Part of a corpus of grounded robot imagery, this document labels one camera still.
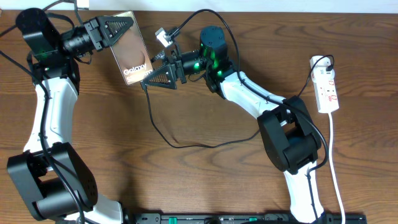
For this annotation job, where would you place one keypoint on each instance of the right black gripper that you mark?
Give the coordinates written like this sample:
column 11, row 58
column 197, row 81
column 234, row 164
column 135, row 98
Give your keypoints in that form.
column 174, row 60

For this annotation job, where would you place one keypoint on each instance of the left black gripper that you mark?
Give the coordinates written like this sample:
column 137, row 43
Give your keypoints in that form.
column 100, row 25

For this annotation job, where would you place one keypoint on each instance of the Galaxy S25 Ultra smartphone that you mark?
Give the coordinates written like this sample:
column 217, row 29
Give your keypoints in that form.
column 131, row 53

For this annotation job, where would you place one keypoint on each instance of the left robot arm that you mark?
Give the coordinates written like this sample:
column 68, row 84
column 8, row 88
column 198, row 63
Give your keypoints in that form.
column 51, row 178

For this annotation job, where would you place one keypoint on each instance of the white power strip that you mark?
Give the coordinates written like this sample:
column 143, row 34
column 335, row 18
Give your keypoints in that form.
column 322, row 76

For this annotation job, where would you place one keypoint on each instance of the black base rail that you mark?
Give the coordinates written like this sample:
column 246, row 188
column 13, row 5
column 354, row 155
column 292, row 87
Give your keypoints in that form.
column 283, row 218

